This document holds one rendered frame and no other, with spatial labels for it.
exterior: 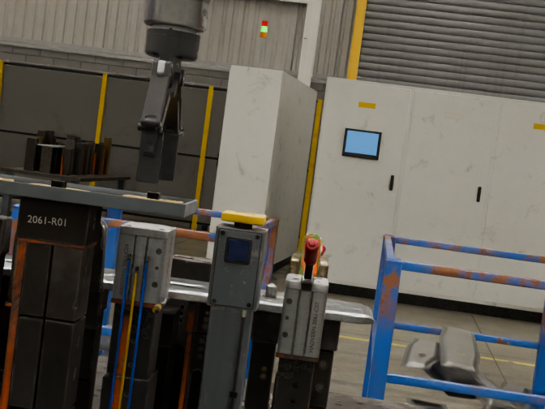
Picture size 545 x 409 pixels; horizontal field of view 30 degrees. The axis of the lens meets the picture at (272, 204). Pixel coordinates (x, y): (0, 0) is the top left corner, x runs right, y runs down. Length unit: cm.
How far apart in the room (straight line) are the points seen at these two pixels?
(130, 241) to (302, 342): 31
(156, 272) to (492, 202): 804
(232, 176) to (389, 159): 148
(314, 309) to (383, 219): 792
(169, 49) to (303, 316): 46
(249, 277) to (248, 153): 814
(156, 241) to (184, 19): 36
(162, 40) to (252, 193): 812
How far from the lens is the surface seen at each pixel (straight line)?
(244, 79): 958
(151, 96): 138
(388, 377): 346
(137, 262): 159
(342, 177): 947
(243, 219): 141
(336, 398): 242
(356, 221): 948
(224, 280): 141
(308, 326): 158
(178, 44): 143
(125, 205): 139
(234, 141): 956
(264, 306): 169
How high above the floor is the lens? 125
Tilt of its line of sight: 3 degrees down
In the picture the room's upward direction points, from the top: 7 degrees clockwise
